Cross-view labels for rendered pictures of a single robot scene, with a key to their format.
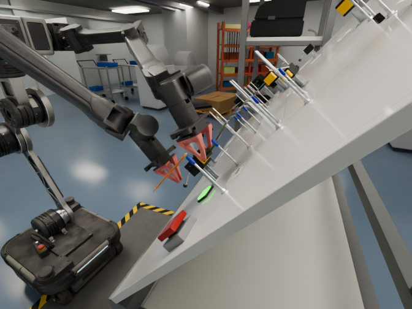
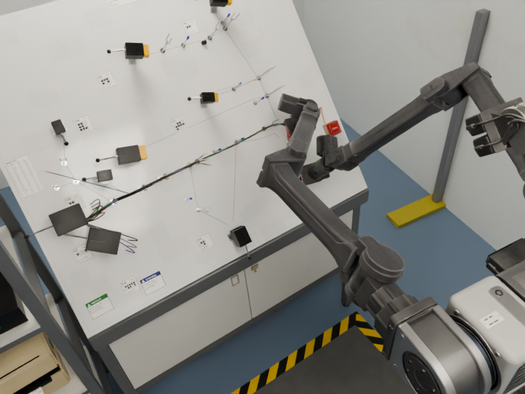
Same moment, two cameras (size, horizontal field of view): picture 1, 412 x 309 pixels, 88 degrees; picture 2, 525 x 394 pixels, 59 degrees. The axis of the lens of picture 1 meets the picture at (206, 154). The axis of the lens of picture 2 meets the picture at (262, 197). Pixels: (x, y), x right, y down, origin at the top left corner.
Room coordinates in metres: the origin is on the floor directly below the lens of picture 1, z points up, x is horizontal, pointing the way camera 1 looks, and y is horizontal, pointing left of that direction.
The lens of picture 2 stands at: (1.64, 0.78, 2.16)
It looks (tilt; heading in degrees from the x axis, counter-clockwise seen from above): 43 degrees down; 220
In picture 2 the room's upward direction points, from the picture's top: 6 degrees counter-clockwise
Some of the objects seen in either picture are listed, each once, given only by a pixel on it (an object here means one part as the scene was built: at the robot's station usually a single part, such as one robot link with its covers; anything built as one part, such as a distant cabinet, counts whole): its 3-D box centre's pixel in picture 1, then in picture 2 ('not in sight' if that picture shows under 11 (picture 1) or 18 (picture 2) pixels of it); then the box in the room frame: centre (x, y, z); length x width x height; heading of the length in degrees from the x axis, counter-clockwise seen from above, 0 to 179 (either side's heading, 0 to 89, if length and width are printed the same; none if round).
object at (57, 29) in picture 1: (67, 37); (396, 314); (1.18, 0.67, 1.45); 0.09 x 0.08 x 0.12; 152
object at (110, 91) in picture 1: (103, 81); not in sight; (6.38, 2.91, 0.54); 1.15 x 0.67 x 1.08; 61
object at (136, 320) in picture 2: (206, 183); (243, 257); (0.84, 0.00, 0.83); 1.18 x 0.06 x 0.06; 159
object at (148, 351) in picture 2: not in sight; (186, 325); (1.09, -0.12, 0.60); 0.55 x 0.02 x 0.39; 159
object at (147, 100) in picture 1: (156, 77); not in sight; (5.61, 1.23, 0.73); 0.76 x 0.66 x 1.46; 152
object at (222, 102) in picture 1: (217, 103); not in sight; (5.09, -0.29, 0.19); 1.12 x 0.80 x 0.39; 152
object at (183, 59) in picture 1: (186, 73); not in sight; (7.41, 0.65, 0.65); 0.69 x 0.59 x 1.29; 152
